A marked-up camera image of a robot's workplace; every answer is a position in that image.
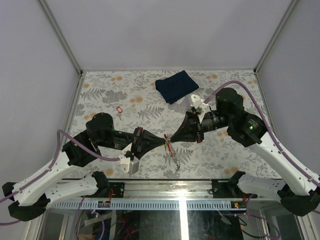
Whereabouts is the right aluminium frame post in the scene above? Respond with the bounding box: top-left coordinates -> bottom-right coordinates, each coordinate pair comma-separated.
253,0 -> 301,75

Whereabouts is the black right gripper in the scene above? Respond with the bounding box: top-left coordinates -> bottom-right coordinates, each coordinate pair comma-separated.
170,109 -> 232,143

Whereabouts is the key with red tag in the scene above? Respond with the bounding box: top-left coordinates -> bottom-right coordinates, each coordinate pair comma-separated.
116,106 -> 123,121

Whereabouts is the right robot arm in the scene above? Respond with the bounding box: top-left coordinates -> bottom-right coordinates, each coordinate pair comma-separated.
170,87 -> 320,217

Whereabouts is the folded dark blue cloth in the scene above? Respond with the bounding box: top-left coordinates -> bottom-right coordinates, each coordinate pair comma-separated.
155,70 -> 199,105

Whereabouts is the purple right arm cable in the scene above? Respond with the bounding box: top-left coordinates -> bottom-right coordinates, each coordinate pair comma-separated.
204,81 -> 320,188

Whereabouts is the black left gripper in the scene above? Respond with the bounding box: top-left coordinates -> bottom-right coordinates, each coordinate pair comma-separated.
98,127 -> 168,162

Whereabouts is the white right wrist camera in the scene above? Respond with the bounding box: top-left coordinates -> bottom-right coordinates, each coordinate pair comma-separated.
182,94 -> 211,123

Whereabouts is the key with green tag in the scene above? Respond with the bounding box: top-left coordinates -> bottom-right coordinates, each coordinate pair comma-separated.
164,140 -> 171,151

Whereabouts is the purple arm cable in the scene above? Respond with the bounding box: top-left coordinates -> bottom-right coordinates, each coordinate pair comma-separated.
204,81 -> 320,188
0,129 -> 121,225

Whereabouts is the aluminium frame post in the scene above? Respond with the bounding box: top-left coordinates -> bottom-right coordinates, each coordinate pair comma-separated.
253,0 -> 301,75
37,0 -> 84,76

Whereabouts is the steel key holder red handle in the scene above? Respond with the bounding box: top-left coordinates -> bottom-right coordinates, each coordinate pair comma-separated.
164,134 -> 181,172

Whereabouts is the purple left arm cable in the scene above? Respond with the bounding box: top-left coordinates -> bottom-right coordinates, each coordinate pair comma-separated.
0,129 -> 121,225

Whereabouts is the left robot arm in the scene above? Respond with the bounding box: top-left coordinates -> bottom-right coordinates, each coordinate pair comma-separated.
2,112 -> 165,222

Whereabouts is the aluminium table edge rail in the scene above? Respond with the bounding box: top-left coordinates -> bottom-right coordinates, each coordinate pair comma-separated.
59,177 -> 286,201

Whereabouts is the left aluminium frame post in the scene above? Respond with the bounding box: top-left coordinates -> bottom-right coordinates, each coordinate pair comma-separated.
37,0 -> 84,76

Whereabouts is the perforated cable duct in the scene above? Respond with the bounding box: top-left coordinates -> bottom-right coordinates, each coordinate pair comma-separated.
54,199 -> 246,211

